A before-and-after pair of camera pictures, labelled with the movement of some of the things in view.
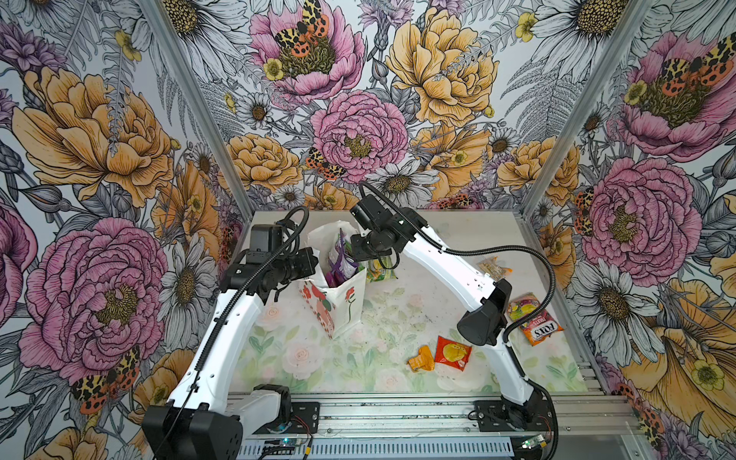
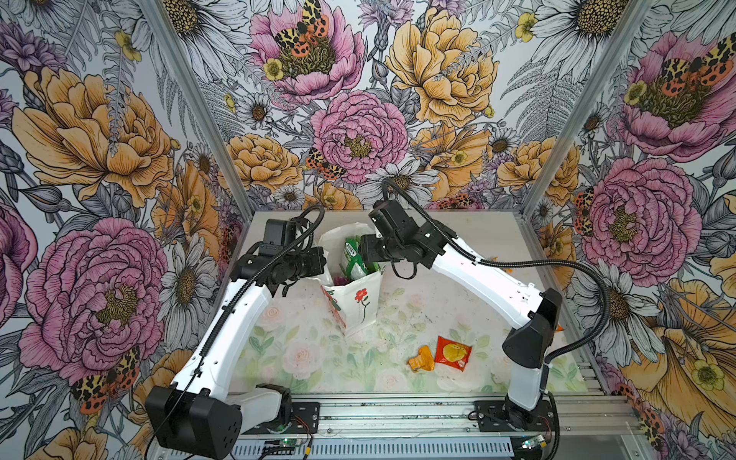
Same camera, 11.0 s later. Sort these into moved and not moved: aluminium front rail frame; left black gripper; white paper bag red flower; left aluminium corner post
Moved: white paper bag red flower
Not moved: left aluminium corner post; left black gripper; aluminium front rail frame
